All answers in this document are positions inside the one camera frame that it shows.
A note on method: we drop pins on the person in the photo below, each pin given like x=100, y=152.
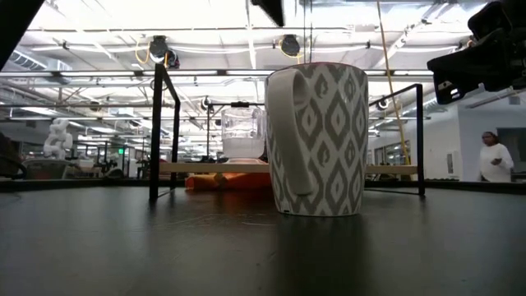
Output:
x=495, y=160

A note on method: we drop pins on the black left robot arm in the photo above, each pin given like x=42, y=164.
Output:
x=12, y=20

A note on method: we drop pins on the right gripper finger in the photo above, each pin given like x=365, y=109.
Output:
x=456, y=74

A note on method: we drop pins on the grey white patterned mug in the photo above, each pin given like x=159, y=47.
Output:
x=328, y=144

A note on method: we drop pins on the white twisted figure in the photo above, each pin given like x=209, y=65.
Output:
x=57, y=140

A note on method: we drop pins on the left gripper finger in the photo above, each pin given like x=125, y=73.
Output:
x=273, y=10

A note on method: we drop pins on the orange cloth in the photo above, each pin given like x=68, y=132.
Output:
x=230, y=181

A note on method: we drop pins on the clear glass cup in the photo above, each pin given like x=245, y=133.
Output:
x=243, y=131

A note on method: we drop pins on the wooden cutting board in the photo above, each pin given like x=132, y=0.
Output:
x=205, y=167

